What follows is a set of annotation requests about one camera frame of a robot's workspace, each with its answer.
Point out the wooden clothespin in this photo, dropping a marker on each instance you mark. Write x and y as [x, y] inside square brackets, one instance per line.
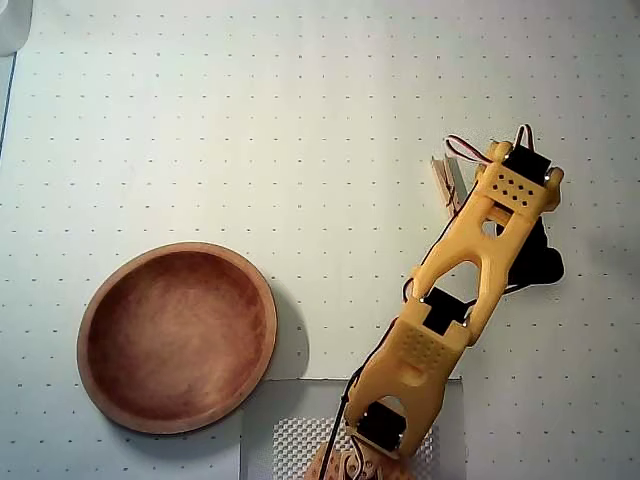
[439, 175]

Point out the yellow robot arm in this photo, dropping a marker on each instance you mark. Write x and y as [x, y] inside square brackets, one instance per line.
[425, 360]

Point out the brown robot base board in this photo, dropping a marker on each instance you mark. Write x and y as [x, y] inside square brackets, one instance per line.
[320, 467]

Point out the round wooden bowl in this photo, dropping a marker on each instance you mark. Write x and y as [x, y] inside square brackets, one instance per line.
[165, 340]

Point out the white dotted paper sheet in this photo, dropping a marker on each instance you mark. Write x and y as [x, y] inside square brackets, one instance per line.
[320, 125]

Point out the white mesh anti-slip mat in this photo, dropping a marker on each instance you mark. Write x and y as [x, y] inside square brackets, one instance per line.
[300, 440]

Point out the white rounded object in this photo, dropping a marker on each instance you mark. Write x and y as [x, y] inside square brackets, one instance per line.
[12, 25]

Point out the gray base plate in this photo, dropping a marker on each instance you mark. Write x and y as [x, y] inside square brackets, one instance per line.
[260, 400]

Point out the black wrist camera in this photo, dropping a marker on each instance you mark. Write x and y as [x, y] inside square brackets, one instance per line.
[545, 260]

